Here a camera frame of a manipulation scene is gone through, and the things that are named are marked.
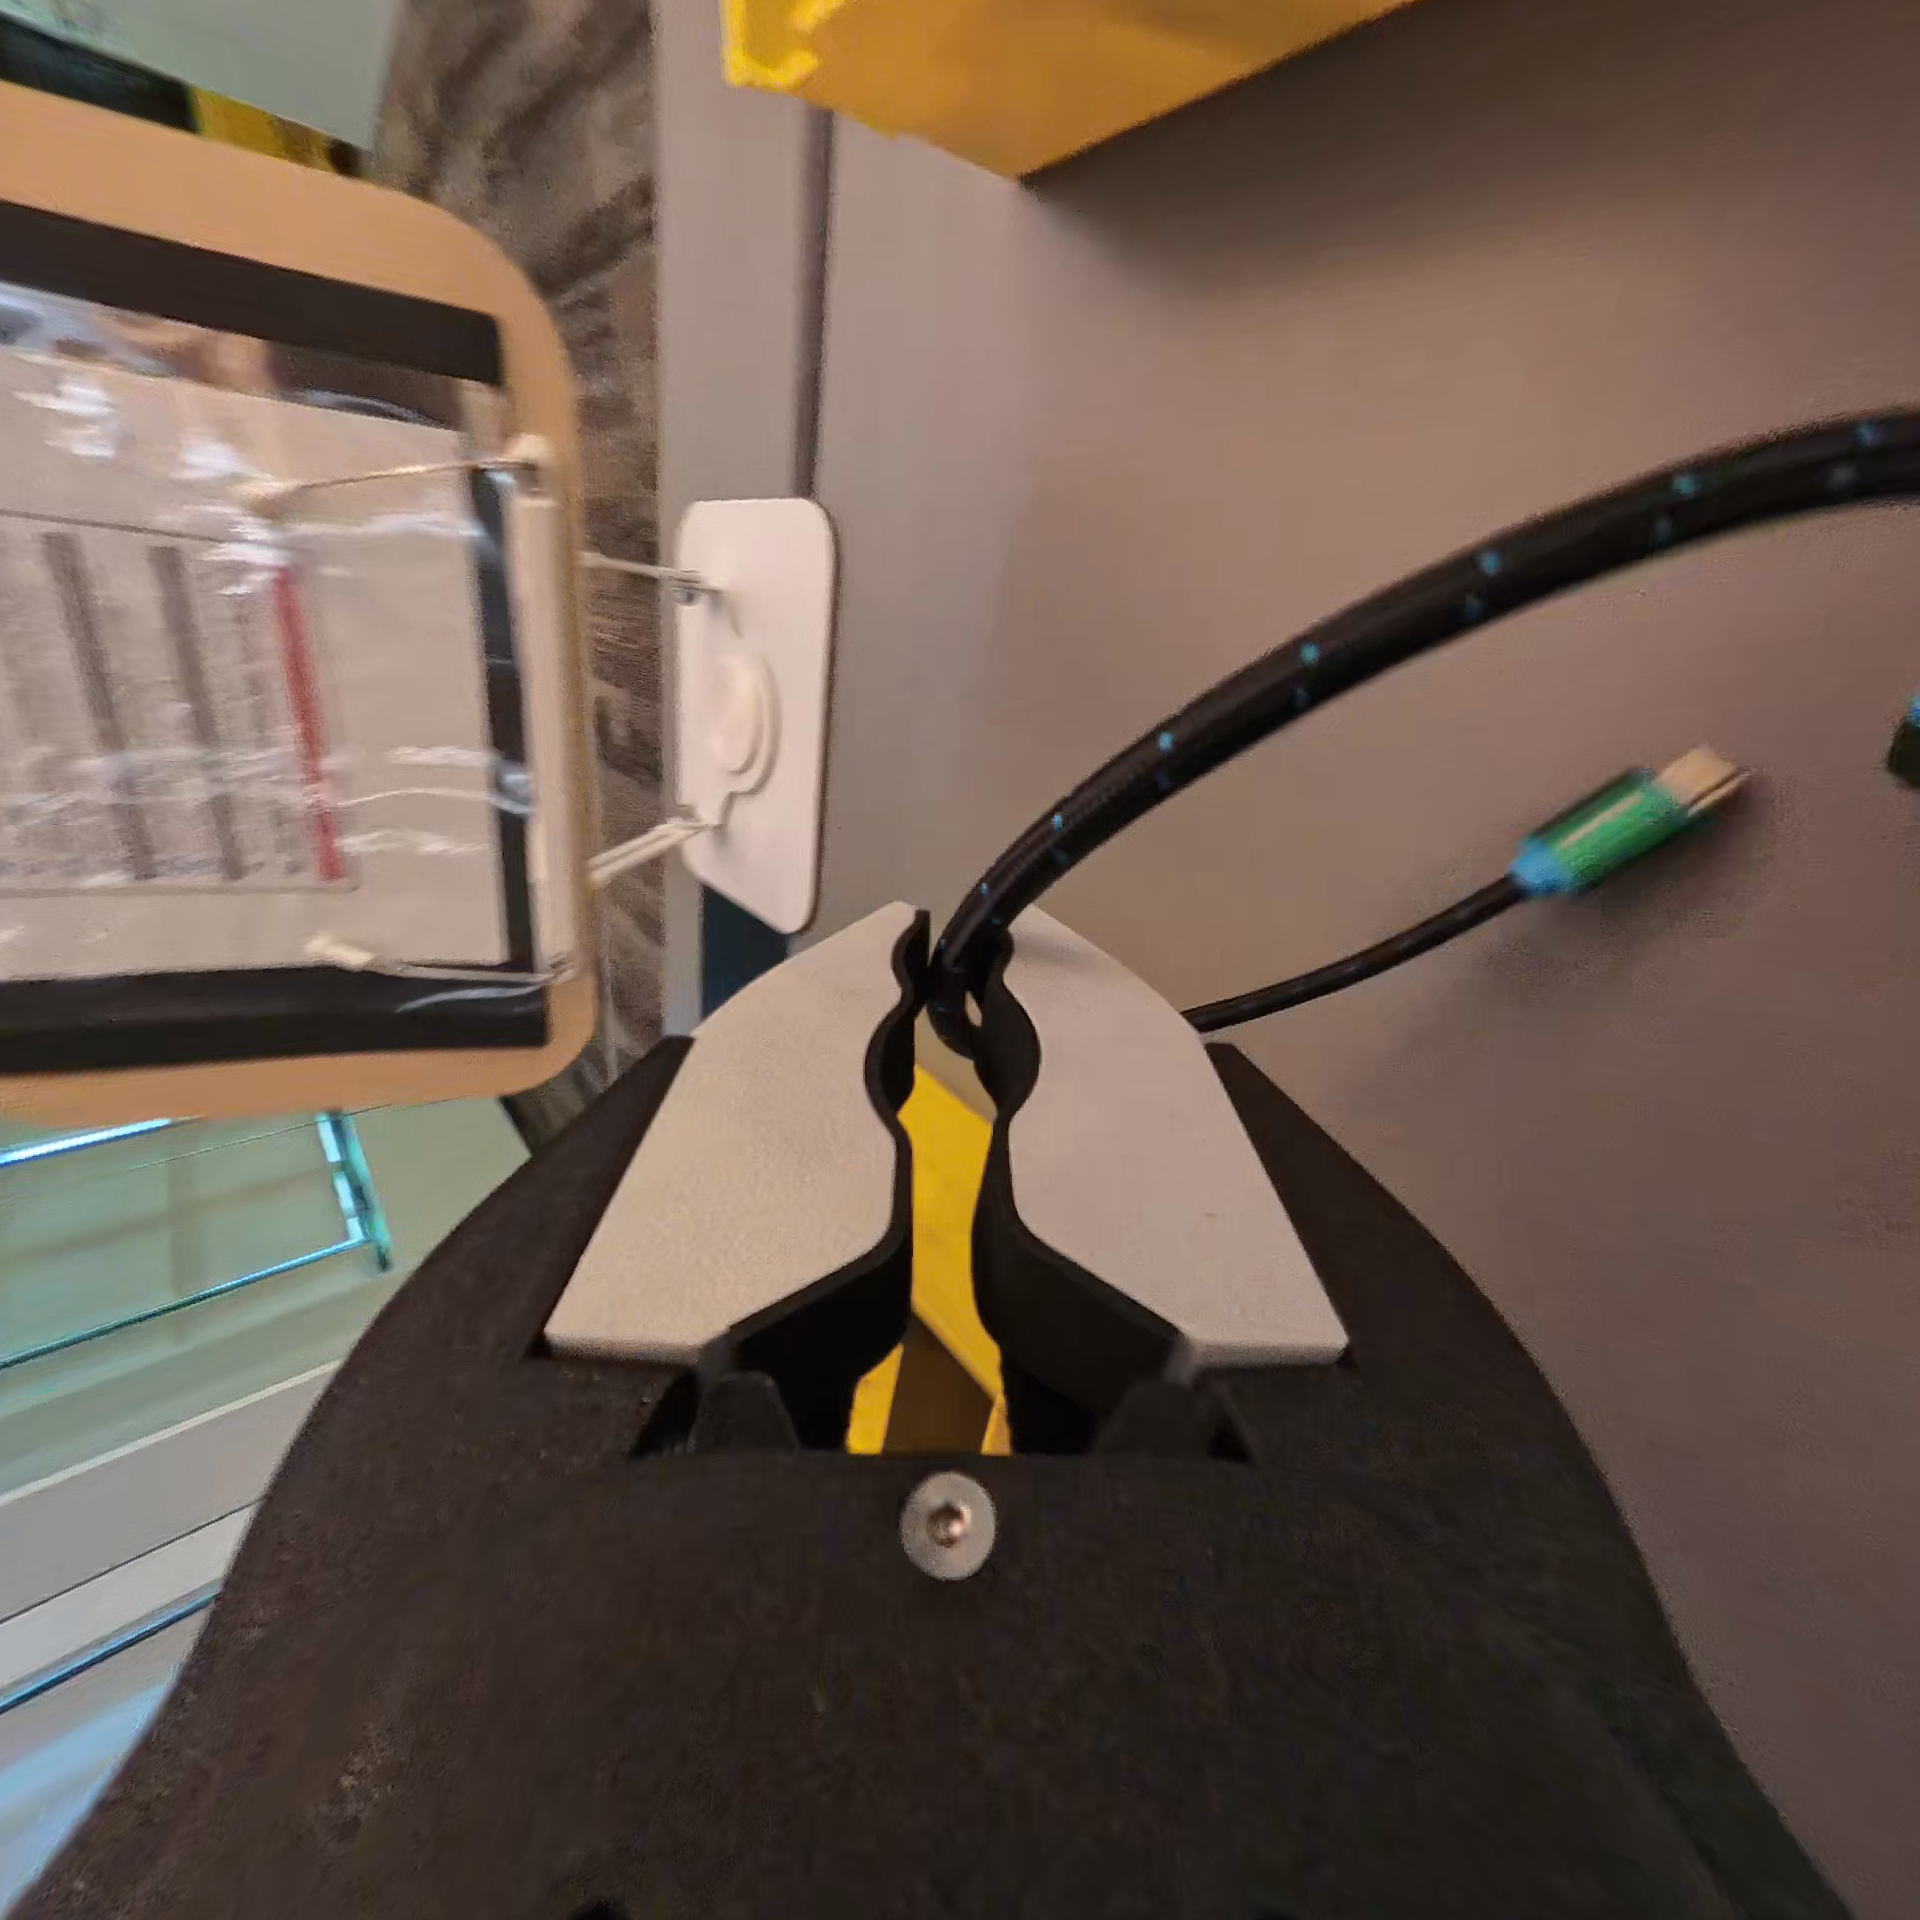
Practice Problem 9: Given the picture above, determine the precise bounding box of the large framed window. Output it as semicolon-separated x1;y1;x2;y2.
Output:
0;1114;401;1373

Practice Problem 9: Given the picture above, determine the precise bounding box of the thin black cable green plug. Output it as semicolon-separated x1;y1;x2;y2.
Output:
1181;744;1753;1037

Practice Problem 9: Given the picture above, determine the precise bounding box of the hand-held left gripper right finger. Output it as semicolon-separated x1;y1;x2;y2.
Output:
961;908;1354;1456

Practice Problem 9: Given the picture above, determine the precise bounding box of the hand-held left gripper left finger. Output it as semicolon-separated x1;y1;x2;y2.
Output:
543;900;934;1453

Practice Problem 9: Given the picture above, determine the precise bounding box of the blue flecked braided hdmi cable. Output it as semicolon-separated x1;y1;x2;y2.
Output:
921;404;1920;1059

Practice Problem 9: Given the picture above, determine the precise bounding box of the white document stand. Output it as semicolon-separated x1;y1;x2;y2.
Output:
247;434;838;991

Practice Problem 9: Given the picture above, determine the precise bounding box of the yellow plastic bin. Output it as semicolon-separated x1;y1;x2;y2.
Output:
719;0;1419;183
843;1066;1004;1456

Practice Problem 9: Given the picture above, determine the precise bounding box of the laminated instruction sheet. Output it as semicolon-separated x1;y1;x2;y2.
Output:
0;335;519;976

